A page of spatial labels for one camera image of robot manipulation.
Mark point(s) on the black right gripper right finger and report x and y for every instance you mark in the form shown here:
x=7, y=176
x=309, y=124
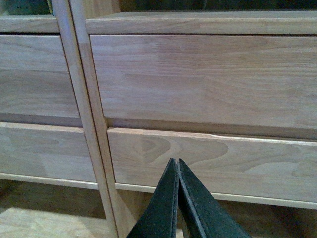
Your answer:
x=203, y=216

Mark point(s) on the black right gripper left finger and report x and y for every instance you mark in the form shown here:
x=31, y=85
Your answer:
x=159, y=219

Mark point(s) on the right lower drawer front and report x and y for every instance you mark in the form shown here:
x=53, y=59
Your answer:
x=255, y=167

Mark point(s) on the drawer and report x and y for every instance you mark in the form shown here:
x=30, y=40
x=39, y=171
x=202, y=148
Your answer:
x=34, y=77
x=46, y=151
x=255, y=167
x=268, y=81

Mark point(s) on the left lower drawer front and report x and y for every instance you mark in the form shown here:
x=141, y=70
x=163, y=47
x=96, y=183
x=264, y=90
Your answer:
x=46, y=151

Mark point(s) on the right wooden cabinet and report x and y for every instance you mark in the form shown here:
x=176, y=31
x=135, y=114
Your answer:
x=263, y=217

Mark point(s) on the wooden cabinet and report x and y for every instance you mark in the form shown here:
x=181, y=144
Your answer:
x=54, y=17
x=263, y=217

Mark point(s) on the left wooden cabinet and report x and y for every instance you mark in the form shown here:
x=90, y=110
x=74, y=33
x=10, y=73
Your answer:
x=54, y=17

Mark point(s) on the right upper drawer front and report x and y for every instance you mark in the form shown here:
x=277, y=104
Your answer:
x=268, y=81

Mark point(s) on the left upper drawer front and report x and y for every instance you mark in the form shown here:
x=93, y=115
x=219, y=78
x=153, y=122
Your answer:
x=34, y=77

